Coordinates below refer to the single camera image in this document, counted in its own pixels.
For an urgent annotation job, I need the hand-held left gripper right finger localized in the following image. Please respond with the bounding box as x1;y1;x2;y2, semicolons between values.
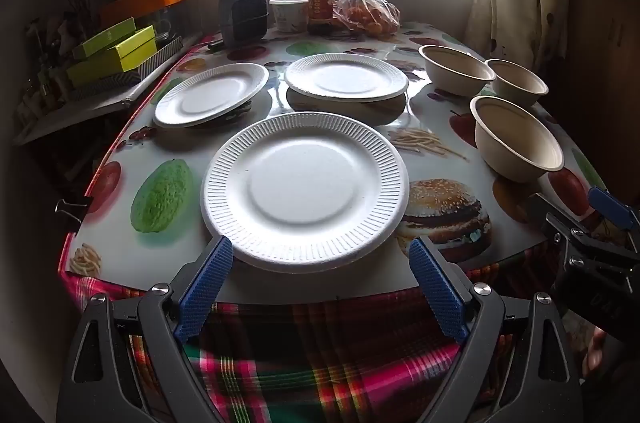
407;235;585;423

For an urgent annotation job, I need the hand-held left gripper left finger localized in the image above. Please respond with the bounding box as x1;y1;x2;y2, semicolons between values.
56;234;235;423

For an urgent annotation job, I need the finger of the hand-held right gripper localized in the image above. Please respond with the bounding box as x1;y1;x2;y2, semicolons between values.
522;192;608;271
587;186;640;251

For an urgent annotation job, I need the beige paper bowl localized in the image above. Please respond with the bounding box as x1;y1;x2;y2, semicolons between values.
417;45;497;96
470;95;566;181
486;59;549;108

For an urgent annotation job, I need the large white ribbed paper plate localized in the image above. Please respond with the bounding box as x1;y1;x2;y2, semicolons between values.
201;112;411;274

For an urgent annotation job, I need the person's right hand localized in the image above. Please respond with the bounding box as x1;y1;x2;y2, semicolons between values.
582;328;618;379

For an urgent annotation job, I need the red plaid blanket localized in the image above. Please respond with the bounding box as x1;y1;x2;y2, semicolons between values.
59;248;566;423

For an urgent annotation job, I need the fruit print vinyl tablecloth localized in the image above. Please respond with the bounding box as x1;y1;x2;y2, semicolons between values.
59;20;608;291

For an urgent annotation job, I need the black binder clip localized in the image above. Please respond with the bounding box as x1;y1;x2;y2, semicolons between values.
54;197;95;224

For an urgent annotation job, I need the white shelf board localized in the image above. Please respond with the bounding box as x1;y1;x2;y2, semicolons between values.
12;33;206;146

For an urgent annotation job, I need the grey zigzag striped box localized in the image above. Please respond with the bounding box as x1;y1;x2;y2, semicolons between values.
75;35;183;101

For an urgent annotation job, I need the yellow-green box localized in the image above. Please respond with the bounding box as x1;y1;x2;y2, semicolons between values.
66;25;158;88

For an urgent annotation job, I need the flat green box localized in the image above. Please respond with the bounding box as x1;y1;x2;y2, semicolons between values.
72;17;137;58

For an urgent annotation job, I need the small grey fan heater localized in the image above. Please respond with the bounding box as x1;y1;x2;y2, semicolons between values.
218;0;271;48

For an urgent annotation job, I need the white plastic tub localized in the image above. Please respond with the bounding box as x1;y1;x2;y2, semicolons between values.
269;0;310;34

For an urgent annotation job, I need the glass jar with red label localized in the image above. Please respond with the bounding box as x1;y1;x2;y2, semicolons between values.
306;0;337;34

